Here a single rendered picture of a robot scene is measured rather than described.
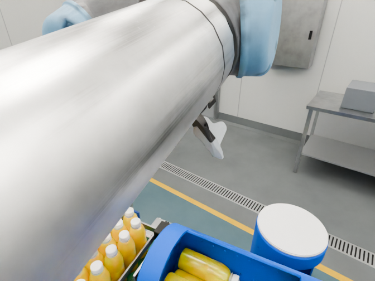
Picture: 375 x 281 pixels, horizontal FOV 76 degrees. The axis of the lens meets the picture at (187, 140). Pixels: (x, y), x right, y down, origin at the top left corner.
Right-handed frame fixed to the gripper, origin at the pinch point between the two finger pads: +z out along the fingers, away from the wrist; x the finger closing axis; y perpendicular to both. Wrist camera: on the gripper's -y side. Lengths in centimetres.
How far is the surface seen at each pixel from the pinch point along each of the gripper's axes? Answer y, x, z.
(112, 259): -29, 27, 43
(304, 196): 131, 7, 224
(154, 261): -21.0, 6.5, 29.6
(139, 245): -20, 29, 55
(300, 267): 11, -24, 69
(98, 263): -32, 27, 38
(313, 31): 285, 64, 115
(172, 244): -14.4, 5.7, 30.5
